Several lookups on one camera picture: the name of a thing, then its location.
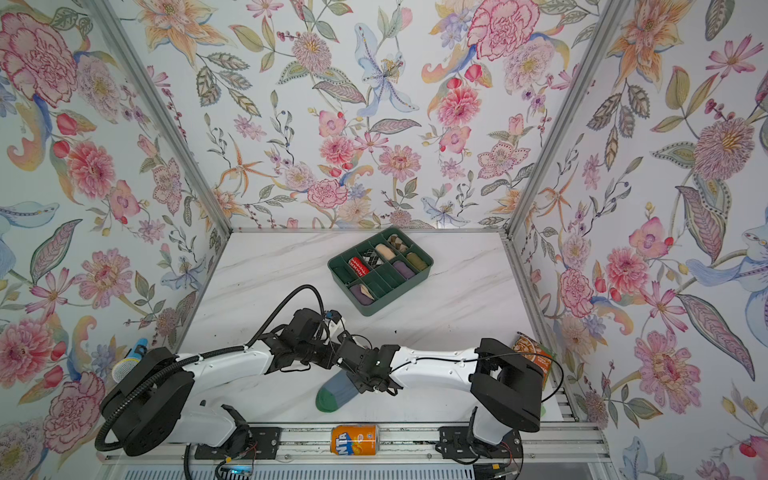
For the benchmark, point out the blue orange green sock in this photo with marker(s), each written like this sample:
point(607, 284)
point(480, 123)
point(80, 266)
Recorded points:
point(335, 393)

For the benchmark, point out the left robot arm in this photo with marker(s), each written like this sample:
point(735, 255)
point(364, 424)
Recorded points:
point(167, 398)

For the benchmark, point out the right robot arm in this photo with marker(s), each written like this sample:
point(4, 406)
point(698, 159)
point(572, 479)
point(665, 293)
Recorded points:
point(507, 384)

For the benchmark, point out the purple beige rolled sock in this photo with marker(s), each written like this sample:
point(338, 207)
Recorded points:
point(362, 294)

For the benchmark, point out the orange soda can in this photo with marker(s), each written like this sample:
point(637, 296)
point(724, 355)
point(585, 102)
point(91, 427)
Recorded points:
point(355, 440)

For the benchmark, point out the green compartment organizer tray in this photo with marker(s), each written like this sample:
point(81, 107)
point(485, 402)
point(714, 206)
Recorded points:
point(385, 282)

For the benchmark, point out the red rolled sock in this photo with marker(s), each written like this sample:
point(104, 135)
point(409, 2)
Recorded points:
point(358, 266)

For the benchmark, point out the checkered rolled sock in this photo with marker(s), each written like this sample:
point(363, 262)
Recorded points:
point(371, 259)

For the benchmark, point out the olive rolled sock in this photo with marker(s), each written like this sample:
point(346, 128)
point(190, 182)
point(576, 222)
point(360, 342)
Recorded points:
point(416, 261)

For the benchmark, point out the brown patterned rolled sock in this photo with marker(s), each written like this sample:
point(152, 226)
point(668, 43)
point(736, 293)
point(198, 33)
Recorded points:
point(397, 243)

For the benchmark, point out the orange green snack packet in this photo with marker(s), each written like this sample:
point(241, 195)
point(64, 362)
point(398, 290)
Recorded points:
point(533, 351)

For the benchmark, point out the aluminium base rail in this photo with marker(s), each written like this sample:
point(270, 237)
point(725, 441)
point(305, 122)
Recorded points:
point(555, 442)

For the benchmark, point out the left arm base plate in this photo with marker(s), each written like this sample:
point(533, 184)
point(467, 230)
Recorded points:
point(258, 443)

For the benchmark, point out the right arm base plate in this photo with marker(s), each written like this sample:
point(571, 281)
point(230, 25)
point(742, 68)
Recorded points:
point(456, 443)

